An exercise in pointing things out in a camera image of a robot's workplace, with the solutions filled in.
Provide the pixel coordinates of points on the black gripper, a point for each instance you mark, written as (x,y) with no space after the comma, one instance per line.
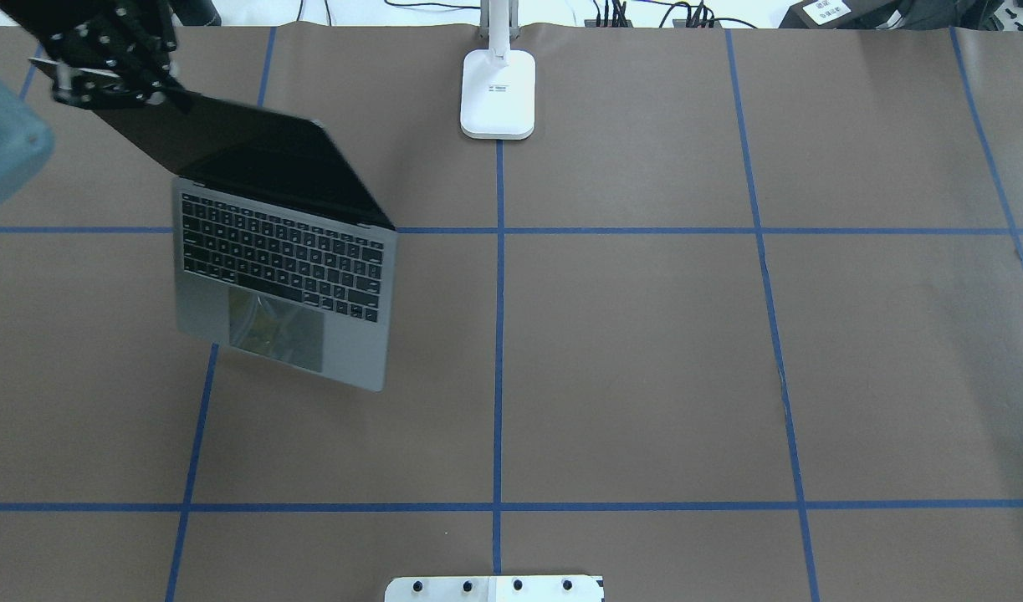
(101,48)

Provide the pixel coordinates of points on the grey laptop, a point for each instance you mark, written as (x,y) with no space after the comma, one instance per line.
(279,248)

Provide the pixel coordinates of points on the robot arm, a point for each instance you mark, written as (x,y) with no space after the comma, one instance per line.
(26,142)

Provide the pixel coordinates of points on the white desk lamp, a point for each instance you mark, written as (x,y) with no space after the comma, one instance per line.
(498,82)

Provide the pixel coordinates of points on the white camera mast pedestal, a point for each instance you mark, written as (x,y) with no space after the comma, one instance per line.
(533,587)

